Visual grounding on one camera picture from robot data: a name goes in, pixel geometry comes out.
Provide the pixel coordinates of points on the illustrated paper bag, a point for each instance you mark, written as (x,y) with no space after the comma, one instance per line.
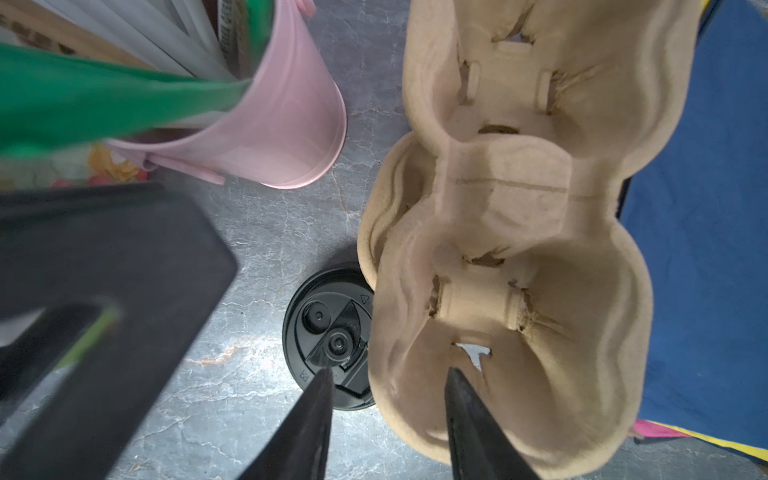
(85,165)

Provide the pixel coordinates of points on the white wrapped straw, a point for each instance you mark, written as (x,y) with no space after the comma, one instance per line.
(172,36)

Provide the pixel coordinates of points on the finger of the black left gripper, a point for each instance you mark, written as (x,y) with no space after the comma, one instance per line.
(145,266)

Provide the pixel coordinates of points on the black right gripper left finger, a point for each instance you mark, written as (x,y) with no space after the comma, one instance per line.
(299,448)

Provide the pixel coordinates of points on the brown pulp cup carrier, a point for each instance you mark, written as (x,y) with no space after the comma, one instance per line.
(515,269)

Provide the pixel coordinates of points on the green wrapped straw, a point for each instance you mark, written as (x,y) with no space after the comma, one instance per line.
(50,102)

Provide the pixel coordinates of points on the pink straw holder cup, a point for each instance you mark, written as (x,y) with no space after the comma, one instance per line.
(285,133)

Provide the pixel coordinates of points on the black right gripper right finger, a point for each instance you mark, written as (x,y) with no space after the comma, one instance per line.
(479,449)

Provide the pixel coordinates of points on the stack of pulp carriers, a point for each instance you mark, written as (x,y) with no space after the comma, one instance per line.
(406,175)

